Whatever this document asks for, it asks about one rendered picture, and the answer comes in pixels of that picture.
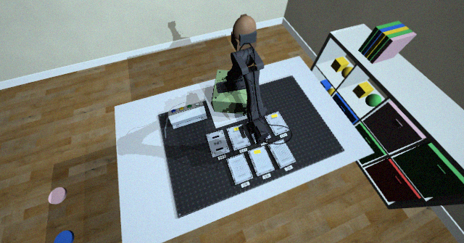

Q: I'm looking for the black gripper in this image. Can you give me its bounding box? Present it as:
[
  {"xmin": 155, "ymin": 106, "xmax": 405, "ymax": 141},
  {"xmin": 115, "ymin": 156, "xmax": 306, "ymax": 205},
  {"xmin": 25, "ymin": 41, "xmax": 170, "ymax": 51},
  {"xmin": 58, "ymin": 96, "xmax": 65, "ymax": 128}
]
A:
[{"xmin": 239, "ymin": 123, "xmax": 250, "ymax": 139}]

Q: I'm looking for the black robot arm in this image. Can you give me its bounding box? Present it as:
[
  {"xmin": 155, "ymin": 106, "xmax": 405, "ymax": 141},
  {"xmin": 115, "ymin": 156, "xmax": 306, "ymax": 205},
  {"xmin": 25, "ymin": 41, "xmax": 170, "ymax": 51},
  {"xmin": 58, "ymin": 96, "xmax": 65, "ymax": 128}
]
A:
[{"xmin": 216, "ymin": 47, "xmax": 269, "ymax": 145}]

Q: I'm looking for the white control panel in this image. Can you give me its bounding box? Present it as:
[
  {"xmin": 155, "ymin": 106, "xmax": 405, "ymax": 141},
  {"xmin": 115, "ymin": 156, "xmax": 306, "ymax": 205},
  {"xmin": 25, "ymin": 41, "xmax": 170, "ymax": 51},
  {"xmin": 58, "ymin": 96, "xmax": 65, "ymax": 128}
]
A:
[{"xmin": 165, "ymin": 102, "xmax": 207, "ymax": 129}]

